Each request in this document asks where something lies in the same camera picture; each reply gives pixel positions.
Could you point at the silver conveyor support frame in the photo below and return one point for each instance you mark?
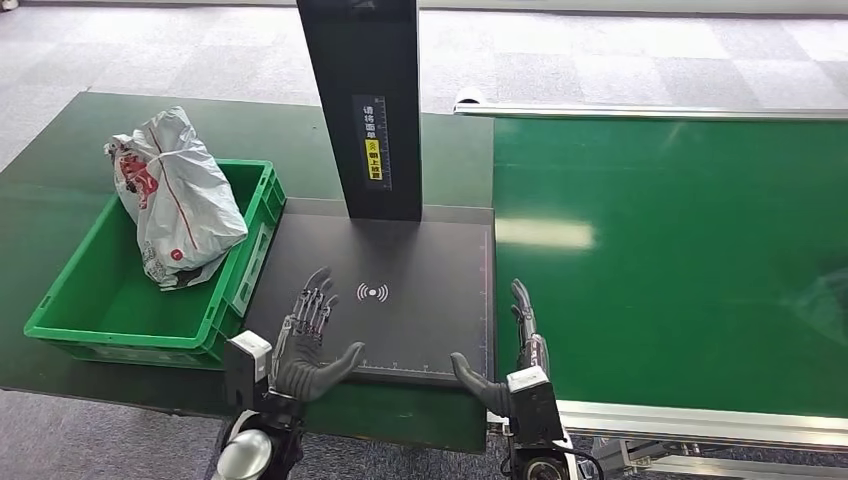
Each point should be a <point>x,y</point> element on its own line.
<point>629,460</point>

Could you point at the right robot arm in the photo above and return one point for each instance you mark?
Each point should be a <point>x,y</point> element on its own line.
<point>536,464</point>

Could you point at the black weighing device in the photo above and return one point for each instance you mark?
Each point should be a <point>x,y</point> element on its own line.
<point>371,66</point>

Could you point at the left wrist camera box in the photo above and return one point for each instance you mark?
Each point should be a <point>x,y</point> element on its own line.
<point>246,371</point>

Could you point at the green plastic crate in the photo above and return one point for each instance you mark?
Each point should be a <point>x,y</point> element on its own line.
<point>112,311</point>

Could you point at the yellow label sticker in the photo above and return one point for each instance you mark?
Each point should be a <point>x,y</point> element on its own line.
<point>374,160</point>

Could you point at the silver conveyor side rail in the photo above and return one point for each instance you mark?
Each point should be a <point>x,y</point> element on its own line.
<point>696,427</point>
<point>662,112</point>

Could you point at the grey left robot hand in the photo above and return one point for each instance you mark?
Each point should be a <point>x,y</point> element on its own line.
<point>301,364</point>

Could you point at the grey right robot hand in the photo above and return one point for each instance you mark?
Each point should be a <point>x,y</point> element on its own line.
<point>530,338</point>

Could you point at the green conveyor belt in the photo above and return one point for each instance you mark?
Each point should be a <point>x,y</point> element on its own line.
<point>696,265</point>

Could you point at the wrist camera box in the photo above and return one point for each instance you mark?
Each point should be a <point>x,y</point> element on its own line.
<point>533,411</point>
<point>246,371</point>

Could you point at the grey plastic mailer package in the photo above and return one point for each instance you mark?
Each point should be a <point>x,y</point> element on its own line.
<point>185,199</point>

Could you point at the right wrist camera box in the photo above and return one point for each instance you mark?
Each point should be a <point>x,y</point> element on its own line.
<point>533,411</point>

